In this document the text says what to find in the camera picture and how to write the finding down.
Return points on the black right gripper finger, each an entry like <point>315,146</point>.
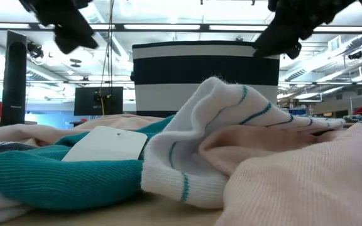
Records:
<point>294,51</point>
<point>272,40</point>

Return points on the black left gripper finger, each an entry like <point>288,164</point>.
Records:
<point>85,39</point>
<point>64,44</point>

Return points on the white paper tag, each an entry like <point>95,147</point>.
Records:
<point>105,144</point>

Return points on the white teal-striped garment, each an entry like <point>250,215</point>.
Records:
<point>200,125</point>

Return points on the pale pink ribbed garment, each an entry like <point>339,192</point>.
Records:
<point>310,182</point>

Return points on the teal knit garment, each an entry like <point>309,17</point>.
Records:
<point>58,182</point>

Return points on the black ceiling-mounted device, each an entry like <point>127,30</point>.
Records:
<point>36,50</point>

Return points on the black monitor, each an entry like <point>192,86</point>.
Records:
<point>86,100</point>

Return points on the black tower column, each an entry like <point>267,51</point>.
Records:
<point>14,78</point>

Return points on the navy white striped fabric bin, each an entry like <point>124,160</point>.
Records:
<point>206,69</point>

